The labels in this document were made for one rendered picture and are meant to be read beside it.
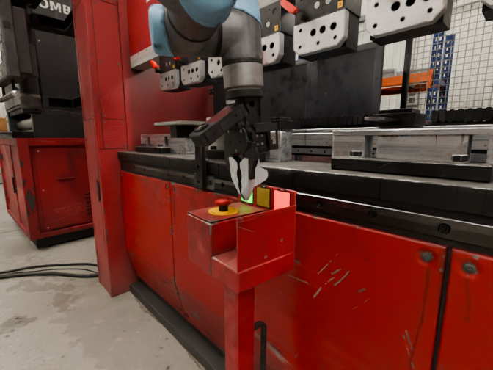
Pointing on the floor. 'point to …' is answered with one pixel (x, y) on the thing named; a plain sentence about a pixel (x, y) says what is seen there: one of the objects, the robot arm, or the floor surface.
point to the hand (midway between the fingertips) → (242, 194)
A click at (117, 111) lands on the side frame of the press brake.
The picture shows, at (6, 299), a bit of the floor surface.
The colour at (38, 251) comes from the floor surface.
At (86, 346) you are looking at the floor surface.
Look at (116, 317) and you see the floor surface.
